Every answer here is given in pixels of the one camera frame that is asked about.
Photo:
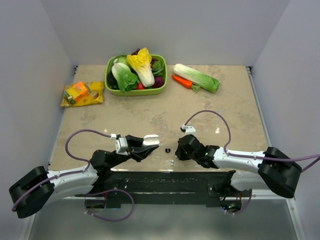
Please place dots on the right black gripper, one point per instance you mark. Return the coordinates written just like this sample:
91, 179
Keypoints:
179, 153

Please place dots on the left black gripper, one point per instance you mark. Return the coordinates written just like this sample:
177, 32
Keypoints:
138, 152

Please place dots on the white earbud charging case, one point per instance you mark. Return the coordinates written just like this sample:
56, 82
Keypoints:
150, 140

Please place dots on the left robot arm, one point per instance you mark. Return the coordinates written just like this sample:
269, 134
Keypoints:
40, 186

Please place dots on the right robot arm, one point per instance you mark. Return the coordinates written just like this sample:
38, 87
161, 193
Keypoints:
270, 169

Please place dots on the green plastic basket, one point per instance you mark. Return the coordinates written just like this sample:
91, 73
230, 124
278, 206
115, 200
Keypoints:
140, 92

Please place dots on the yellow snack bag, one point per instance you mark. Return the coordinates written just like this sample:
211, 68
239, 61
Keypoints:
95, 97

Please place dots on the orange toy carrot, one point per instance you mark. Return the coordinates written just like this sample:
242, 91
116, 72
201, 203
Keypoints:
186, 83

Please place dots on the green lettuce in basket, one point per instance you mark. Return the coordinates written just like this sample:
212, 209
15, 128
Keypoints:
126, 80

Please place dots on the napa cabbage on table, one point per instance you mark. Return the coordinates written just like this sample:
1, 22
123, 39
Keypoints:
196, 77

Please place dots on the purple onion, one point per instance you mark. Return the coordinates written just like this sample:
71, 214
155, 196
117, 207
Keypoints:
158, 82

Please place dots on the orange juice box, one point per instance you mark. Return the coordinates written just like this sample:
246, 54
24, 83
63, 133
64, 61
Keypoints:
77, 92

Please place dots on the dark green leafy vegetable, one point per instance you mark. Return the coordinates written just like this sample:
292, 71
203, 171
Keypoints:
157, 68

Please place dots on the yellow napa cabbage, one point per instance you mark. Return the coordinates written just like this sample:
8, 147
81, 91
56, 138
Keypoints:
141, 64

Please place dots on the round green cabbage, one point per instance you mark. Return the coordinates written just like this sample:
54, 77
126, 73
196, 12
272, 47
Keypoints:
121, 59

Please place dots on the dark red grapes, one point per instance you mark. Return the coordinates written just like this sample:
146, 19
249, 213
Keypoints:
135, 52

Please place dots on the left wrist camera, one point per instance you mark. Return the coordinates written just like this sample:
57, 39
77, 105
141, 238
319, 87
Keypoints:
121, 144

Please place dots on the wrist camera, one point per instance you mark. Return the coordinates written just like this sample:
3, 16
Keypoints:
121, 144
188, 130

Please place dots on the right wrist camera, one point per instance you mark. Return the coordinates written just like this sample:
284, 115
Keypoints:
188, 130

